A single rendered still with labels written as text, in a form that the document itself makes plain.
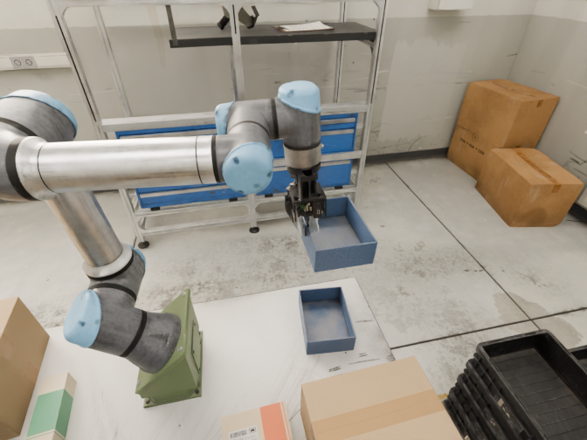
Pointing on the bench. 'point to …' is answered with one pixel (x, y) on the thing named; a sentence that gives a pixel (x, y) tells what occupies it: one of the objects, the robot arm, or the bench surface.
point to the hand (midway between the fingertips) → (305, 229)
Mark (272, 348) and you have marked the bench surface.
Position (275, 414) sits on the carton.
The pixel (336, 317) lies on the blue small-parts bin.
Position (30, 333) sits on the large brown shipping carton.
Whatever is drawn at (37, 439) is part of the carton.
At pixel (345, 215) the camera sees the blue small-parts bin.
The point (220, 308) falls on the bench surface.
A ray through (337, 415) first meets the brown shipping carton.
